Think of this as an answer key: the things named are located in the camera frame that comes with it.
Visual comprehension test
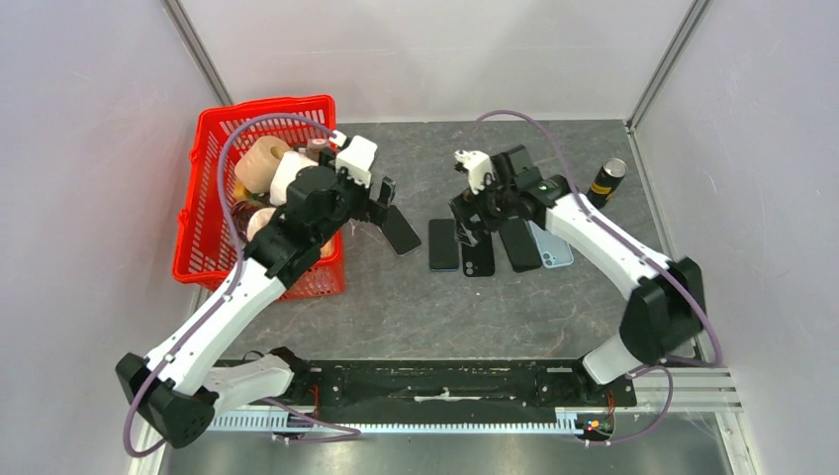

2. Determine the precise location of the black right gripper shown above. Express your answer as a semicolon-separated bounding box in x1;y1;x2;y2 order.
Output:
449;169;517;244

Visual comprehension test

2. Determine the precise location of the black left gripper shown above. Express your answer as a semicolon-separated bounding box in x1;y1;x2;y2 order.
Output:
315;148;396;246

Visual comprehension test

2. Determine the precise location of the black smartphone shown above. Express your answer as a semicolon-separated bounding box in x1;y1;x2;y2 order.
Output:
499;219;542;273

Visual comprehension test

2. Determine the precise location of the black phone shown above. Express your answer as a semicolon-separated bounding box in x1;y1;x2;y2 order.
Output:
460;232;496;278

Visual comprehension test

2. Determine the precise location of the blue smartphone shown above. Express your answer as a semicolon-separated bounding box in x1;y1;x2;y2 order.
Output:
428;219;460;272

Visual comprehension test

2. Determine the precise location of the light blue phone case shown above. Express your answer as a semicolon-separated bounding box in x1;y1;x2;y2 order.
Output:
527;222;574;269

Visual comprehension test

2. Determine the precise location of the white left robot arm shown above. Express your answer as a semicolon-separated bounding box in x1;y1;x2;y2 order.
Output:
115;166;395;457

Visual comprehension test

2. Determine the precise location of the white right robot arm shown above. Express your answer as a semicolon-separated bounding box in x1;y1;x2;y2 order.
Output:
450;145;704;405

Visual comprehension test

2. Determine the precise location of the white paper bag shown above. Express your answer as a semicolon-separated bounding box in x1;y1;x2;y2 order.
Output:
269;150;318;207

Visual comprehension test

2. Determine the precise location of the beige toilet paper roll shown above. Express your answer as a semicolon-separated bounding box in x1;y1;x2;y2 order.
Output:
234;136;292;193

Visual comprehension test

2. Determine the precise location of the instant noodle bowl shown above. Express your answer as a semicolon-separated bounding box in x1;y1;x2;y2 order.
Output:
231;200;261;242

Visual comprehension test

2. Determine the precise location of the black and yellow drink can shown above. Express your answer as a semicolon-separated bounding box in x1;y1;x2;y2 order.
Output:
586;157;628;210

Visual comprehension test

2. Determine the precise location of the red plastic shopping basket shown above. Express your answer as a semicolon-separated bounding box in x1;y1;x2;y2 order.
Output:
172;94;336;292

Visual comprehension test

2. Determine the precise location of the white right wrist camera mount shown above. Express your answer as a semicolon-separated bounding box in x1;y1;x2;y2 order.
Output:
453;149;495;195

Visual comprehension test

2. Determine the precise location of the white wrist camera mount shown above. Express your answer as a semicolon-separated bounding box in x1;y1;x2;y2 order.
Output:
329;131;378;189
453;149;495;195

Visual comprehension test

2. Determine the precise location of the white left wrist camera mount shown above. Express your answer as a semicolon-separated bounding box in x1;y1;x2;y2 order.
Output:
329;131;378;189

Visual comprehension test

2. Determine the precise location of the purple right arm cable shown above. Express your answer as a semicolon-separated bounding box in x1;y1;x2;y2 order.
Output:
473;109;724;448

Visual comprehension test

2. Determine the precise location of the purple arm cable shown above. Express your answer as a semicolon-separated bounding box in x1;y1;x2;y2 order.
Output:
122;112;362;459
473;109;724;448

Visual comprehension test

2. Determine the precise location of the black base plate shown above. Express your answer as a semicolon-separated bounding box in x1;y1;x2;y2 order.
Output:
279;359;637;425

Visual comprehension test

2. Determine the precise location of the white cable duct rail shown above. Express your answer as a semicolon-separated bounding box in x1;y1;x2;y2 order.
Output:
207;408;584;436

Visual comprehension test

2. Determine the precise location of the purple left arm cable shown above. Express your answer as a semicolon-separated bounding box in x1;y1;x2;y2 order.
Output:
122;112;362;459

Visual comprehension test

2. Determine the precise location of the aluminium frame post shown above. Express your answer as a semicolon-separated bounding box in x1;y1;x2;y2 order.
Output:
624;0;712;134

